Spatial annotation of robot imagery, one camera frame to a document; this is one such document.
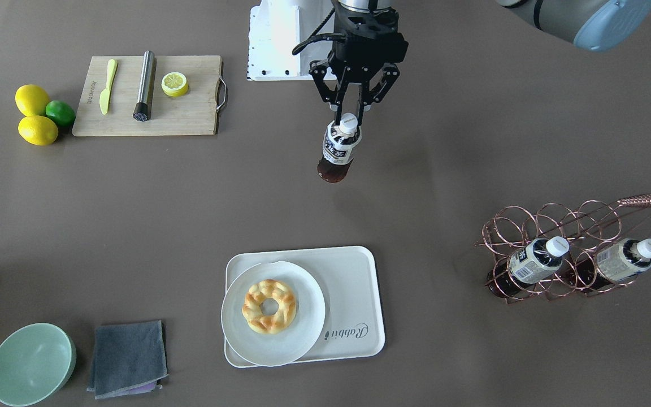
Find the white round plate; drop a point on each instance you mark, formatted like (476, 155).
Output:
(273, 313)

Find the copper wire bottle rack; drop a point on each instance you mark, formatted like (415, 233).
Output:
(593, 226)

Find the mint green bowl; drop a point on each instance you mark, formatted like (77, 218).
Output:
(35, 361)

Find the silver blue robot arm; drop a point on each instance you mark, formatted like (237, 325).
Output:
(590, 25)

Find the white serving tray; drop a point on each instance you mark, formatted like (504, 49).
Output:
(339, 311)

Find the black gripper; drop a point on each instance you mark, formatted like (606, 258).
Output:
(341, 72)

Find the green lime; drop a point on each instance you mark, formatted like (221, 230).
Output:
(60, 113)

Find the grey folded cloth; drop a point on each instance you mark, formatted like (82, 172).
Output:
(128, 359)

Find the yellow half lemon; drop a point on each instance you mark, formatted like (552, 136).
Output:
(174, 84)

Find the yellow plastic knife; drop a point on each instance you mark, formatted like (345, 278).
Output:
(104, 98)

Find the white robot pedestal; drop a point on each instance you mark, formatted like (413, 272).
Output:
(276, 27)

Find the tea bottle white cap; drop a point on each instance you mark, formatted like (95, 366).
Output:
(339, 143)

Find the steel muddler rod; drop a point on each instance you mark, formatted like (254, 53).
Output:
(141, 111)

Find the yellow lemon near board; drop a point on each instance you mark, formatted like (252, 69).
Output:
(32, 100)

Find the bamboo cutting board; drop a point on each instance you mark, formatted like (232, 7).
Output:
(194, 114)

